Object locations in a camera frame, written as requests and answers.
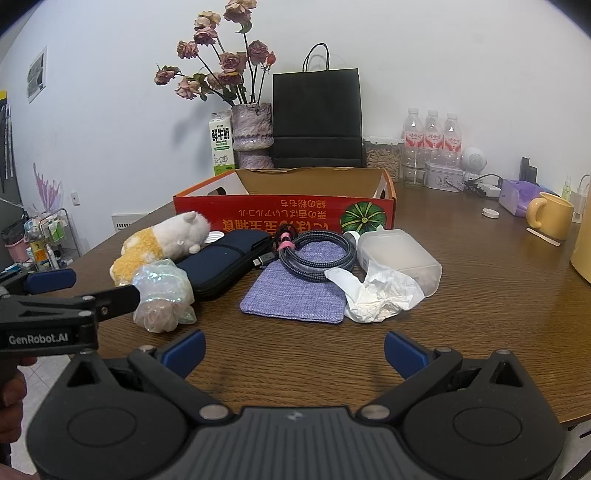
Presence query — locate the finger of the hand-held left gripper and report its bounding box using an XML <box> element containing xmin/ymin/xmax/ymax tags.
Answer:
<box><xmin>0</xmin><ymin>268</ymin><xmax>77</xmax><ymax>296</ymax></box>
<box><xmin>0</xmin><ymin>285</ymin><xmax>141</xmax><ymax>324</ymax></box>

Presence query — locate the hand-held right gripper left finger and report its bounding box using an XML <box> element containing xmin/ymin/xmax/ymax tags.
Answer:
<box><xmin>64</xmin><ymin>329</ymin><xmax>230</xmax><ymax>421</ymax></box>

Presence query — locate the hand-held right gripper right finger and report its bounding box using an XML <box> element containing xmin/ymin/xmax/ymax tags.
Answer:
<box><xmin>356</xmin><ymin>330</ymin><xmax>533</xmax><ymax>421</ymax></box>

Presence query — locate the iridescent plastic bag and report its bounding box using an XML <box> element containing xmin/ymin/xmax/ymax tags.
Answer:
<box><xmin>133</xmin><ymin>259</ymin><xmax>197</xmax><ymax>333</ymax></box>

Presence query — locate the yellow white plush toy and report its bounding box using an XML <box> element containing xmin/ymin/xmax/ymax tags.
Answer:
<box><xmin>111</xmin><ymin>211</ymin><xmax>212</xmax><ymax>288</ymax></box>

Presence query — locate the translucent white plastic container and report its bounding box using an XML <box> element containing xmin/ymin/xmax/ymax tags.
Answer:
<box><xmin>345</xmin><ymin>229</ymin><xmax>443</xmax><ymax>298</ymax></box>

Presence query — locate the purple woven pouch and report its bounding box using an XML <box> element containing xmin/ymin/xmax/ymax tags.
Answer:
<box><xmin>240</xmin><ymin>243</ymin><xmax>356</xmax><ymax>325</ymax></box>

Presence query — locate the grey braided cable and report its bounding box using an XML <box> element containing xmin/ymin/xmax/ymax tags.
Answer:
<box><xmin>253</xmin><ymin>230</ymin><xmax>358</xmax><ymax>282</ymax></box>

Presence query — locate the red orange cardboard box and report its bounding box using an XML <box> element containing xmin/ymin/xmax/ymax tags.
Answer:
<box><xmin>174</xmin><ymin>167</ymin><xmax>398</xmax><ymax>234</ymax></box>

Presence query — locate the brown wooden desktop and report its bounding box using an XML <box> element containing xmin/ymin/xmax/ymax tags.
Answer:
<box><xmin>60</xmin><ymin>178</ymin><xmax>591</xmax><ymax>480</ymax></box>

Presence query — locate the person's left hand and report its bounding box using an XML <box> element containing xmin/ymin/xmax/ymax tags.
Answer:
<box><xmin>0</xmin><ymin>367</ymin><xmax>29</xmax><ymax>469</ymax></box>

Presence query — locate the metal storage rack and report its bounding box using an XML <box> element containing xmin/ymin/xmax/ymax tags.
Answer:
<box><xmin>0</xmin><ymin>208</ymin><xmax>81</xmax><ymax>274</ymax></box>

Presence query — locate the crumpled white tissue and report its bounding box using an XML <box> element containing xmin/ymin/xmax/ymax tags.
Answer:
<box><xmin>324</xmin><ymin>267</ymin><xmax>426</xmax><ymax>324</ymax></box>

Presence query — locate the navy zip pouch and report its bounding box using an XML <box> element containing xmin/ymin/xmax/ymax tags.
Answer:
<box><xmin>175</xmin><ymin>229</ymin><xmax>274</xmax><ymax>302</ymax></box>

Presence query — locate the clear glass cup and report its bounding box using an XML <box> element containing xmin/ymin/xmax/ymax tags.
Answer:
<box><xmin>403</xmin><ymin>147</ymin><xmax>432</xmax><ymax>188</ymax></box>

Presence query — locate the white paper strip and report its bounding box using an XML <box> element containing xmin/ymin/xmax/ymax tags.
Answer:
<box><xmin>526</xmin><ymin>227</ymin><xmax>561</xmax><ymax>247</ymax></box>

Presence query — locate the white printed tin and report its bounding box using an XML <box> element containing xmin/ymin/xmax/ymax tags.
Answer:
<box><xmin>425</xmin><ymin>162</ymin><xmax>465</xmax><ymax>191</ymax></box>

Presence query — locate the white green milk carton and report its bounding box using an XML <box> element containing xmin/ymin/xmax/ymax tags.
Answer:
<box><xmin>209</xmin><ymin>111</ymin><xmax>236</xmax><ymax>176</ymax></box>

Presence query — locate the purple tissue pack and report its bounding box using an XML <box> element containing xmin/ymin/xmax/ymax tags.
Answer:
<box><xmin>499</xmin><ymin>178</ymin><xmax>559</xmax><ymax>217</ymax></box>

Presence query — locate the clear jar of seeds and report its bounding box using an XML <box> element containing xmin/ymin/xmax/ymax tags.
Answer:
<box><xmin>363</xmin><ymin>137</ymin><xmax>404</xmax><ymax>182</ymax></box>

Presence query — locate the pale yellow container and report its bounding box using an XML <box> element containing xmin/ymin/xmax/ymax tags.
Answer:
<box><xmin>570</xmin><ymin>222</ymin><xmax>591</xmax><ymax>284</ymax></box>

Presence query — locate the yellow mug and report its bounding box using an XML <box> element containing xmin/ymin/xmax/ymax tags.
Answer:
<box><xmin>526</xmin><ymin>193</ymin><xmax>574</xmax><ymax>241</ymax></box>

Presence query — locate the white round speaker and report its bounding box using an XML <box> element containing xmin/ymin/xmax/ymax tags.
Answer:
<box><xmin>462</xmin><ymin>147</ymin><xmax>489</xmax><ymax>183</ymax></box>

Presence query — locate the purple marbled vase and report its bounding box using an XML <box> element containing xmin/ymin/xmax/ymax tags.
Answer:
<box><xmin>231</xmin><ymin>102</ymin><xmax>274</xmax><ymax>169</ymax></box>

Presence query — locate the white plastic device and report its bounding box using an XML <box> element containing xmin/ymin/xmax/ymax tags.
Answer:
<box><xmin>573</xmin><ymin>174</ymin><xmax>591</xmax><ymax>223</ymax></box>

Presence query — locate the black paper bag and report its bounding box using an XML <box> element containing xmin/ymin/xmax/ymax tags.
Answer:
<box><xmin>272</xmin><ymin>44</ymin><xmax>363</xmax><ymax>169</ymax></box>

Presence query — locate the dried pink rose bouquet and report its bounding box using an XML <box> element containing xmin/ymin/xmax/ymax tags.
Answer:
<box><xmin>154</xmin><ymin>0</ymin><xmax>278</xmax><ymax>106</ymax></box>

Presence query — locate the white wall vent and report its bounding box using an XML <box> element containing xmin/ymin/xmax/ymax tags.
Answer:
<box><xmin>112</xmin><ymin>213</ymin><xmax>160</xmax><ymax>230</ymax></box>

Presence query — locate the purple wall sticker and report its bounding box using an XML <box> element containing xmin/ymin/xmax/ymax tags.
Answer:
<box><xmin>32</xmin><ymin>162</ymin><xmax>63</xmax><ymax>214</ymax></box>

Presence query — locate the black wall panel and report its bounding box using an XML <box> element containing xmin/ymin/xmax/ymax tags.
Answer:
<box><xmin>0</xmin><ymin>90</ymin><xmax>21</xmax><ymax>205</ymax></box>

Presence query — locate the wall poster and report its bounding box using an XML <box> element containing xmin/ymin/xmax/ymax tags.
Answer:
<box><xmin>27</xmin><ymin>46</ymin><xmax>48</xmax><ymax>103</ymax></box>

